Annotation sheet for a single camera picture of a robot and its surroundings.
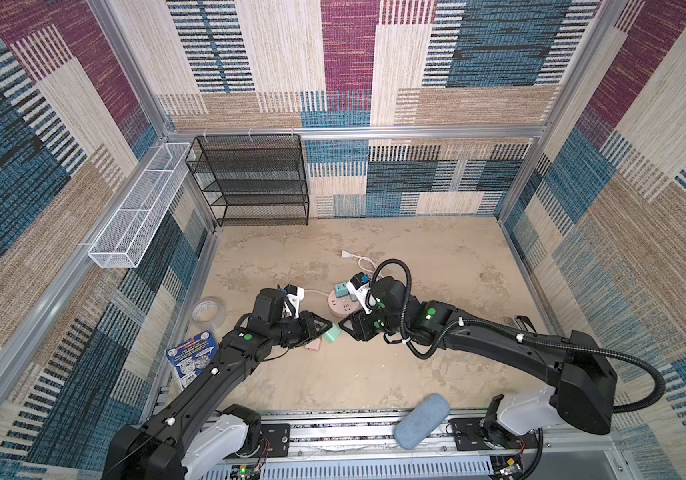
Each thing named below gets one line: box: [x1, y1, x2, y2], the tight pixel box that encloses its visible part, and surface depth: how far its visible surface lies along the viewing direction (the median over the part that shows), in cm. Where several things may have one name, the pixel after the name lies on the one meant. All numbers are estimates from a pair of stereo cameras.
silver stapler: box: [504, 315, 537, 334], surface depth 92 cm
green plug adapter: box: [324, 326, 341, 344], surface depth 78 cm
